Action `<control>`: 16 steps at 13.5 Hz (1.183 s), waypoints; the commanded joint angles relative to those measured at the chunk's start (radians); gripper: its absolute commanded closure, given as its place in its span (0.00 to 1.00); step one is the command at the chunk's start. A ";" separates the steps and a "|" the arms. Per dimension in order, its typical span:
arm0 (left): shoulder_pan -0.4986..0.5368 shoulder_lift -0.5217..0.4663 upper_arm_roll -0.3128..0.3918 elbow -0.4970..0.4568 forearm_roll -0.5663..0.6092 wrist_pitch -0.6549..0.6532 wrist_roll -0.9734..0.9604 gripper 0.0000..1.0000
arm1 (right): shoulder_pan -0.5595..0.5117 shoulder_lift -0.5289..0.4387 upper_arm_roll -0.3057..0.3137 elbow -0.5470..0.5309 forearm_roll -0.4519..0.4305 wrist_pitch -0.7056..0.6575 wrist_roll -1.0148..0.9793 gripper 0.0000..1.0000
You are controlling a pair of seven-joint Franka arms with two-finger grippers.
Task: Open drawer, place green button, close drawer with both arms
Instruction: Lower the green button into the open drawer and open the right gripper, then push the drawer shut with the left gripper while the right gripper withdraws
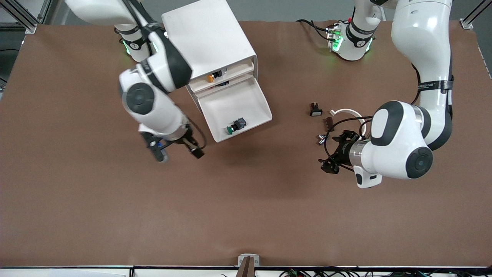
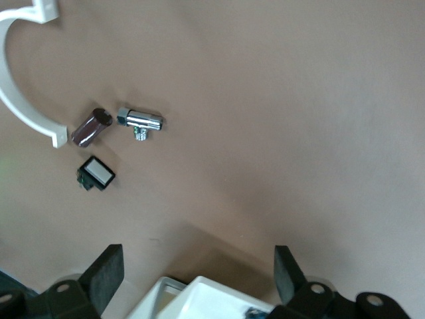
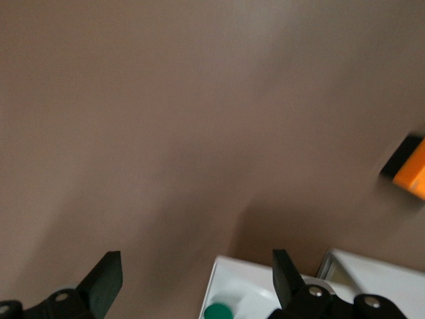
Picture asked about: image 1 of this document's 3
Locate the green push button switch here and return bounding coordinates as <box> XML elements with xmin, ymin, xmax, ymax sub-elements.
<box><xmin>226</xmin><ymin>117</ymin><xmax>247</xmax><ymax>135</ymax></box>

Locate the white plastic drawer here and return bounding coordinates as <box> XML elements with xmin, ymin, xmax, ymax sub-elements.
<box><xmin>195</xmin><ymin>74</ymin><xmax>273</xmax><ymax>143</ymax></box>
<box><xmin>189</xmin><ymin>62</ymin><xmax>255</xmax><ymax>92</ymax></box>

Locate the white drawer cabinet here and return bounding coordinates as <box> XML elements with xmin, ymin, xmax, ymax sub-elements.
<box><xmin>161</xmin><ymin>0</ymin><xmax>258</xmax><ymax>101</ymax></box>

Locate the brown table cover sheet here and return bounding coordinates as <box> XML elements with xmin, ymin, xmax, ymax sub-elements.
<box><xmin>0</xmin><ymin>19</ymin><xmax>492</xmax><ymax>268</ymax></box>

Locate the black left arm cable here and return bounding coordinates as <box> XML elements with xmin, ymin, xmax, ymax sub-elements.
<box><xmin>322</xmin><ymin>117</ymin><xmax>372</xmax><ymax>170</ymax></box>

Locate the white curved plastic bracket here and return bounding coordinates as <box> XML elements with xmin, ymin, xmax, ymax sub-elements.
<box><xmin>329</xmin><ymin>108</ymin><xmax>365</xmax><ymax>127</ymax></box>

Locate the orange push button switch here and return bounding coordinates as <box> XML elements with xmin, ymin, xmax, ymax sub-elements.
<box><xmin>207</xmin><ymin>68</ymin><xmax>228</xmax><ymax>83</ymax></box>

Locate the bundle of black cables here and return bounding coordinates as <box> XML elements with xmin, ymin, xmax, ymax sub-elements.
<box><xmin>281</xmin><ymin>267</ymin><xmax>492</xmax><ymax>277</ymax></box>

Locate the black base power cable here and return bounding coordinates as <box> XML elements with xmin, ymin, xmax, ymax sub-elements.
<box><xmin>296</xmin><ymin>18</ymin><xmax>332</xmax><ymax>41</ymax></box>

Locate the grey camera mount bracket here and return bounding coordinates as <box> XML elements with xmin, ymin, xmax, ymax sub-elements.
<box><xmin>238</xmin><ymin>253</ymin><xmax>261</xmax><ymax>277</ymax></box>

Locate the aluminium profile frame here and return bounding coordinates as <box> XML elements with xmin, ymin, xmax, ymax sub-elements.
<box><xmin>0</xmin><ymin>0</ymin><xmax>52</xmax><ymax>34</ymax></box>
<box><xmin>460</xmin><ymin>0</ymin><xmax>492</xmax><ymax>30</ymax></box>

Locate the white table edge rail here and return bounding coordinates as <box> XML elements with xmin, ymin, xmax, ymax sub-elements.
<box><xmin>0</xmin><ymin>265</ymin><xmax>492</xmax><ymax>277</ymax></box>

